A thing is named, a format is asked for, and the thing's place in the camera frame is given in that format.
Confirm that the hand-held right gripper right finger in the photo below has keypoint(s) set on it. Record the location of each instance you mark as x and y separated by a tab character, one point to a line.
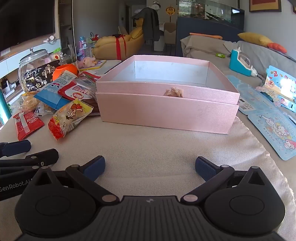
204	170

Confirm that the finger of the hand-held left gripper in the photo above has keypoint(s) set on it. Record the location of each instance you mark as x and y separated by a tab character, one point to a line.
46	156
19	147

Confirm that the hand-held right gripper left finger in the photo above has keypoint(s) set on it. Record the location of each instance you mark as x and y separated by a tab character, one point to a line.
94	170

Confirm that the red striped snack packet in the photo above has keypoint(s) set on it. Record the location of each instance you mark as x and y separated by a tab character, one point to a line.
25	126

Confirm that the small clear snack packet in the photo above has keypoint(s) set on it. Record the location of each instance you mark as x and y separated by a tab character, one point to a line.
44	110

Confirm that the clear yellow snack packet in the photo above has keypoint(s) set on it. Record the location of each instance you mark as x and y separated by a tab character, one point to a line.
27	102

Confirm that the yellow red cartoon snack packet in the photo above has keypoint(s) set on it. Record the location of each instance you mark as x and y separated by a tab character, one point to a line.
69	115

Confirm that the dark brown snack packet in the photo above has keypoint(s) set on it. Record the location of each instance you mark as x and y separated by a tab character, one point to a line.
90	106

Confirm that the red white label snack packet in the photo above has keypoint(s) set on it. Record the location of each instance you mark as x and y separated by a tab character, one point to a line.
77	92

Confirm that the pink gift box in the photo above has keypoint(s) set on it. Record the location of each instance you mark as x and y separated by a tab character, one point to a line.
161	111

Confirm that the pale blue snack packet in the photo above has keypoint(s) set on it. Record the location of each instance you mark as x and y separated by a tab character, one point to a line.
66	78

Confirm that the clear red edged snack packet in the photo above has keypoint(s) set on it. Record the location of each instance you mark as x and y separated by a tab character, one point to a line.
89	80

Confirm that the teal bottle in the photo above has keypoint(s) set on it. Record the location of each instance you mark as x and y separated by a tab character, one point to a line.
3	106

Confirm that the black gold printed snack bag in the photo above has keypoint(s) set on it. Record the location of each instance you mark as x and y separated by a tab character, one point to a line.
39	76

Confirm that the cartoon printed cardboard sheet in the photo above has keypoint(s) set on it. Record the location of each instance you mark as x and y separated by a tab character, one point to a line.
272	134

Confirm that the glass jar with lid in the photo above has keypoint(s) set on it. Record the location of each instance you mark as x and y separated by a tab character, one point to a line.
30	61

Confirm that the pale blue cardboard sheet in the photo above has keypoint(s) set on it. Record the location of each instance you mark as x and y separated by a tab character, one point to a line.
249	95

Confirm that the orange pumpkin bucket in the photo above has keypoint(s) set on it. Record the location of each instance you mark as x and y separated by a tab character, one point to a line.
67	69

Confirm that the yellow red flower toy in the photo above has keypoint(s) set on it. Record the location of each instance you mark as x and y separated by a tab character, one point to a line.
56	55

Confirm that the pink plush toy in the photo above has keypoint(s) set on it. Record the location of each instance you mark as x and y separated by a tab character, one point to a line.
86	62

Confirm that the yellow pad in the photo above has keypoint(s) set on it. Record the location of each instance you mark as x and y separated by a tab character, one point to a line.
100	63

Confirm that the teal toy machine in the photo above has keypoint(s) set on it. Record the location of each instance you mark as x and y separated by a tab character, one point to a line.
235	62

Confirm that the colourful cartoon toy packaging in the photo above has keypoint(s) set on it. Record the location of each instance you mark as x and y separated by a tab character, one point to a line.
279	83

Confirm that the small green toy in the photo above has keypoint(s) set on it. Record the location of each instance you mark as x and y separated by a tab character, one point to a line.
220	55

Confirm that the yellow sofa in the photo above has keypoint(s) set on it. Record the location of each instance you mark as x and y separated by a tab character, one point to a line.
107	48

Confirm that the grey covered sofa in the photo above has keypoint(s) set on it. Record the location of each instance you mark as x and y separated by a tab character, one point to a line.
203	47

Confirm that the black television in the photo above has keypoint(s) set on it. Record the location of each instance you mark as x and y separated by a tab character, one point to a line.
23	23

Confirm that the red ribbon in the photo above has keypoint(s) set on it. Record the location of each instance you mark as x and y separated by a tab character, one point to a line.
119	48

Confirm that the tall white cabinet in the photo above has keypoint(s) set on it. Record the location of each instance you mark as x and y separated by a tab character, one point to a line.
66	25

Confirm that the orange carrot pillow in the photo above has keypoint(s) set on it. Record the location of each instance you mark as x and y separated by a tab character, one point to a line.
205	35

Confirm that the yellow cushion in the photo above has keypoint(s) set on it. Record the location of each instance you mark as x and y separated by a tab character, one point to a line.
254	38

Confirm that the dark blue cabinet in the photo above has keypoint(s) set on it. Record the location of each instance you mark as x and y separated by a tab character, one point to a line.
185	29

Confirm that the orange red cushion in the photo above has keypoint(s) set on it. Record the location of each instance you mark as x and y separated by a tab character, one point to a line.
277	47

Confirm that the dark grey hanging coat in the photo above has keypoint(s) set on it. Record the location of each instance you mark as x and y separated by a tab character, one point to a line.
150	23

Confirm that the glass aquarium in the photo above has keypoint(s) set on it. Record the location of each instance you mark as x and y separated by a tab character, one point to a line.
208	11

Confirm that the yellow hanging ornament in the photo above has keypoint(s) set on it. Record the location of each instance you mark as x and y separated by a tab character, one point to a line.
170	11

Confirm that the red gold framed picture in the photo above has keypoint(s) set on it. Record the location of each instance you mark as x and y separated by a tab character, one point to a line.
264	5

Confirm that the panda wall decoration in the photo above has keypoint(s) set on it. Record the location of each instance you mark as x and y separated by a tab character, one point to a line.
156	4

